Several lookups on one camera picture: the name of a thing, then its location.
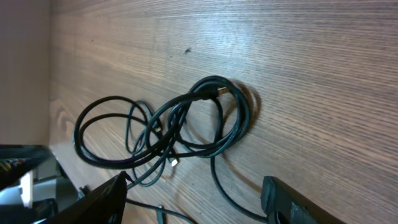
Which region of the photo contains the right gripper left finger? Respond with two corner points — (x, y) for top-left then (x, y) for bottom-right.
(43, 171), (131, 224)

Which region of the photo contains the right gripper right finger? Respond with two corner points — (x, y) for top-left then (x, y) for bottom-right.
(261, 176), (344, 224)

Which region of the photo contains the black cable bundle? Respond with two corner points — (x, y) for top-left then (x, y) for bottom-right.
(73, 75), (271, 224)

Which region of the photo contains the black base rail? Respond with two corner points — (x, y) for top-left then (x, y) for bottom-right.
(0, 144), (81, 224)

